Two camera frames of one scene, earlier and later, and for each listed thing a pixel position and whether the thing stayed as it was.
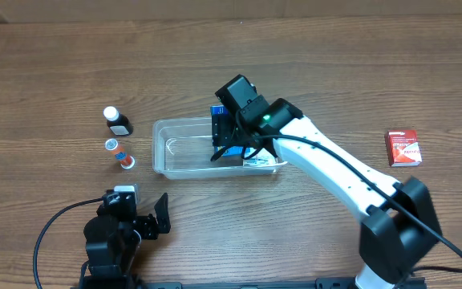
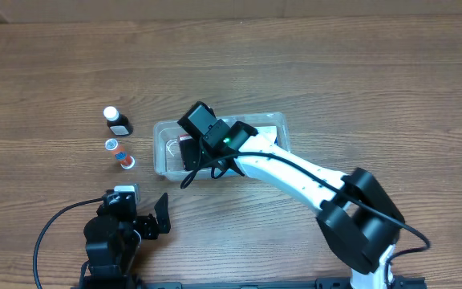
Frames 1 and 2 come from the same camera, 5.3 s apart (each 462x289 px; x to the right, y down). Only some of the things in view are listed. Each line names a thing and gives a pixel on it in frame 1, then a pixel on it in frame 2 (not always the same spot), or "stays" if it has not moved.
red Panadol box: (403, 148) to (186, 150)
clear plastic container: (183, 147) stays
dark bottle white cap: (119, 124) stays
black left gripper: (151, 221) stays
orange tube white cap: (126, 160) stays
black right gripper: (220, 130) to (196, 160)
